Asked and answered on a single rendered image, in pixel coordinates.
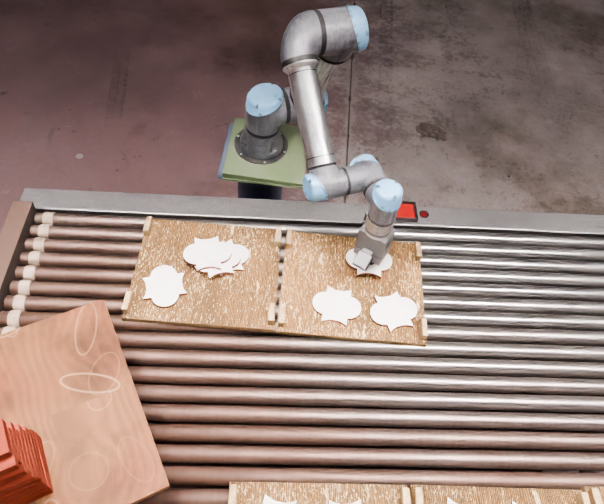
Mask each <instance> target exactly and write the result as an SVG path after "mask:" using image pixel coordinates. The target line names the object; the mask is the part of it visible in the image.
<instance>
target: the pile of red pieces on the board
mask: <svg viewBox="0 0 604 504"><path fill-rule="evenodd" d="M53 492H54V491H53V487H52V483H51V478H50V474H49V470H48V466H47V461H46V457H45V453H44V449H43V444H42V440H41V437H40V436H39V435H38V434H37V433H36V432H34V431H33V430H32V429H31V428H30V429H29V428H28V429H27V428H26V427H25V426H22V427H21V426H20V425H19V424H16V425H13V423H12V422H11V421H10V422H7V423H6V422H5V421H4V420H3V419H2V418H0V504H28V503H31V502H33V501H35V500H37V499H40V498H42V497H44V496H47V495H49V494H51V493H53Z"/></svg>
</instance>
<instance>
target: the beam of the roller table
mask: <svg viewBox="0 0 604 504"><path fill-rule="evenodd" d="M20 201H32V202H33V204H34V206H35V208H36V210H37V212H42V213H44V212H56V213H64V214H87V215H109V216H131V217H147V216H152V217H153V218H176V219H198V220H220V221H243V222H265V223H287V224H310V225H332V226H354V227H362V225H363V224H362V220H363V219H364V216H365V213H366V212H367V211H368V210H369V207H370V205H369V204H354V203H333V202H311V201H290V200H269V199H248V198H227V197H206V196H185V195H164V194H143V193H122V192H101V191H80V190H59V189H37V188H25V189H24V191H23V193H22V196H21V198H20ZM416 207H417V206H416ZM422 210H424V211H427V212H428V213H429V216H428V217H427V218H423V217H421V216H420V215H419V212H420V211H422ZM417 213H418V222H417V223H414V222H395V223H394V226H393V228H399V229H421V230H443V231H466V232H488V233H510V234H533V235H555V236H577V237H600V238H604V215H586V214H565V213H544V212H522V211H501V210H480V209H459V208H438V207H417Z"/></svg>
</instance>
